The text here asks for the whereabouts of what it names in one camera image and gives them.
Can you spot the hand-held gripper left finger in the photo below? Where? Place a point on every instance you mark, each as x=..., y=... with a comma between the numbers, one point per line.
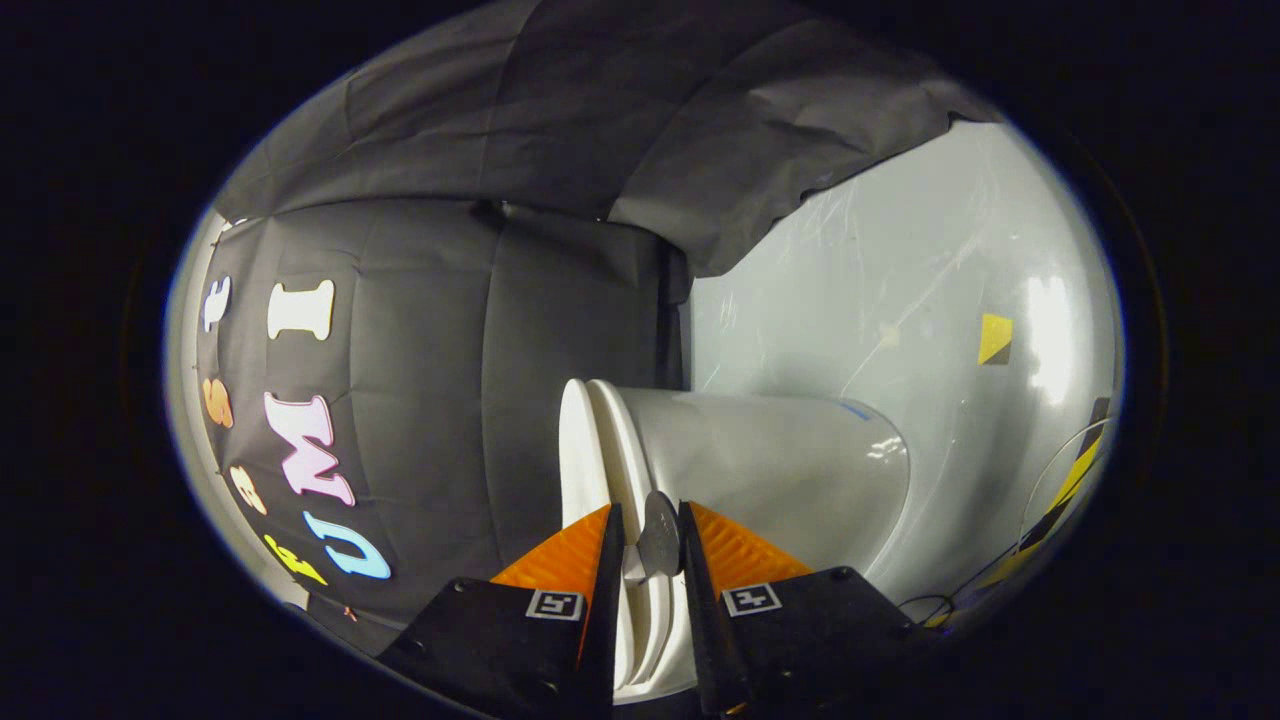
x=608, y=600

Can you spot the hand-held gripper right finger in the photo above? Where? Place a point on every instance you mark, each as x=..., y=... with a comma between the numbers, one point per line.
x=705, y=620

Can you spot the yellow black striped floor tape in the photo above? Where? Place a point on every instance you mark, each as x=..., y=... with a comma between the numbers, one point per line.
x=1065, y=485

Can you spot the black backdrop cloth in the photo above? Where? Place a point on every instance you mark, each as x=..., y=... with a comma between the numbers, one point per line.
x=430, y=300

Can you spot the yellow black square tape piece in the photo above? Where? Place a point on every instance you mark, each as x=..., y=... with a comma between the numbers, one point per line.
x=995, y=338

